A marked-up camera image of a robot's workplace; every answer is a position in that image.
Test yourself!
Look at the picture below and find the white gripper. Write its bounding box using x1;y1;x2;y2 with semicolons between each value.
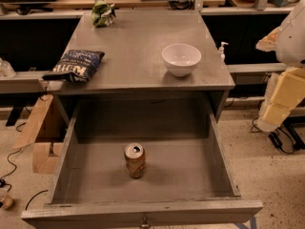
257;67;305;132

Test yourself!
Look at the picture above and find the orange soda can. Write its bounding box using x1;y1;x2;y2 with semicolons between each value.
124;143;146;178

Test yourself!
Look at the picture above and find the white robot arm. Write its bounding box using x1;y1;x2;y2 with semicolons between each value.
256;0;305;132

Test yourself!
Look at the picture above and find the grey open top drawer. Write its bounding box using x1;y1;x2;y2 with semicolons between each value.
22;95;262;229

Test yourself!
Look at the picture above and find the grey cabinet counter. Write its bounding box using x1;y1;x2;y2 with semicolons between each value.
48;10;234;132

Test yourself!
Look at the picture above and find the metal drawer knob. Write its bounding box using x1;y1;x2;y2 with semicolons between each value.
139;216;151;229

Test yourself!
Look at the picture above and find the white pump bottle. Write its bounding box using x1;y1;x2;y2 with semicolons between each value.
218;42;229;62

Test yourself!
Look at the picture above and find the white ceramic bowl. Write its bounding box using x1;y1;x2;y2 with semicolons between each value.
161;44;202;76

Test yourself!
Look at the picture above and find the crumpled green snack bag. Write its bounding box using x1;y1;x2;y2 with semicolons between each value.
91;0;116;28

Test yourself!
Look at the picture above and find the dark blue chip bag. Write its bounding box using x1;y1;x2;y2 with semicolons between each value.
42;50;105;82

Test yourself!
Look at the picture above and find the wooden block stand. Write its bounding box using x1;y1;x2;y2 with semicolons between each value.
12;94;68;174

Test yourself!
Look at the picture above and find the clear plastic bag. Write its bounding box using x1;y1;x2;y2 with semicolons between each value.
0;58;16;79

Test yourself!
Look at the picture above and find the black power adapter cable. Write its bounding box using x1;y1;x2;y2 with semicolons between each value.
250;117;299;156

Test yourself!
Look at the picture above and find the black floor cable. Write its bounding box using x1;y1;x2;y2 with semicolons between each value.
0;121;50;211

